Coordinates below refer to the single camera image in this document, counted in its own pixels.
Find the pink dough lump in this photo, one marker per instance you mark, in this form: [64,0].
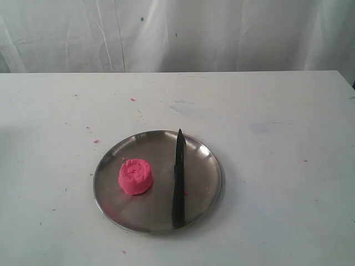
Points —
[135,176]

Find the black knife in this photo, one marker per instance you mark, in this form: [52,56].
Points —
[178,209]

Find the round steel plate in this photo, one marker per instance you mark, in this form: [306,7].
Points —
[152,211]

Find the white backdrop curtain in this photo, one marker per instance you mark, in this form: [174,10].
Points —
[140,36]

